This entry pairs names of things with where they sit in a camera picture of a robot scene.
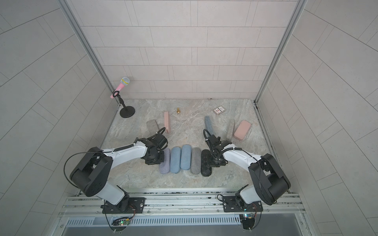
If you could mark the purple fabric glasses case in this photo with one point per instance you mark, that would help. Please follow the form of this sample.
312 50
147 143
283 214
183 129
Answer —
164 167

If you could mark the circuit board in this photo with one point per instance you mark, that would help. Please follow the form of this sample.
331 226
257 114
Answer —
124 221
247 221

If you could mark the left circuit board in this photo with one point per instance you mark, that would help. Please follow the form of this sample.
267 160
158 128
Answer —
124 221

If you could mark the small pink card box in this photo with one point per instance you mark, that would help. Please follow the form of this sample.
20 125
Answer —
219 110

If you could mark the pink toy microphone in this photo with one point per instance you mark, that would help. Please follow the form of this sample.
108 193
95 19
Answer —
124 82

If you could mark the blue case pink glasses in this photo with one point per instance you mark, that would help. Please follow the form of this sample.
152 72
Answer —
186 155

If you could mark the beige glasses case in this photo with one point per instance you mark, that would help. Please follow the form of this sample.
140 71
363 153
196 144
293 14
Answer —
196 161

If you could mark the aluminium rail frame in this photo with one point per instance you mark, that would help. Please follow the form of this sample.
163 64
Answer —
183 207

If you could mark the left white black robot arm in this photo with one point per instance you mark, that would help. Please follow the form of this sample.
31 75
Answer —
91 173

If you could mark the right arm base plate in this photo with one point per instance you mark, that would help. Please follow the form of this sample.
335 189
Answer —
236 204

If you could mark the teal folding glasses case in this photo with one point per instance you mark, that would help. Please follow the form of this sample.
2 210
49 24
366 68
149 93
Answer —
230 130

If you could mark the tan blue glasses case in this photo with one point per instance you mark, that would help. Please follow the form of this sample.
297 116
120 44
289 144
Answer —
175 160

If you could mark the right circuit board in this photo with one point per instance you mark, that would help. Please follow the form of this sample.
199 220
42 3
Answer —
247 221

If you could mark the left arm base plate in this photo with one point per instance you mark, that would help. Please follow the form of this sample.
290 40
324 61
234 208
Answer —
131 205

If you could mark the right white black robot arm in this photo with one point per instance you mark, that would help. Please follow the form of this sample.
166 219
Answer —
269 180

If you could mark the black microphone stand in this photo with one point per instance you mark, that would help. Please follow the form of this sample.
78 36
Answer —
126 111

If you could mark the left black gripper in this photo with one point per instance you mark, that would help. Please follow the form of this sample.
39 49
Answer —
150 162

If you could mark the black tan case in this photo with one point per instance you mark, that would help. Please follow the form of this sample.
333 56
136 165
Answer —
206 169

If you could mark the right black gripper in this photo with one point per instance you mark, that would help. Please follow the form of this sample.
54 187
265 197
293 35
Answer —
220 164

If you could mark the pink grey case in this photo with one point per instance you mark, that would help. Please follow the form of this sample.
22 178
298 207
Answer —
167 121

